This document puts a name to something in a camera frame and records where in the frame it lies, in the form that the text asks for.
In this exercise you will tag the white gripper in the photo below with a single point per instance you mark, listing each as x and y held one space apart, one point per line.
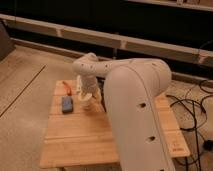
87 94

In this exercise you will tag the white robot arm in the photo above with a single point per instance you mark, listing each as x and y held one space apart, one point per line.
130 88

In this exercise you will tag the orange red small tool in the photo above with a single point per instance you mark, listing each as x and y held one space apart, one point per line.
68 88

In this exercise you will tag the blue rectangular sponge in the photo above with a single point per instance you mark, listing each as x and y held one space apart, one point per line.
67 104

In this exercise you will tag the grey box at left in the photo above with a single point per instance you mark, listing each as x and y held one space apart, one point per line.
6 44

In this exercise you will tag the white metal shelf rail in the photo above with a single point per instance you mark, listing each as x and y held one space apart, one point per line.
154 48

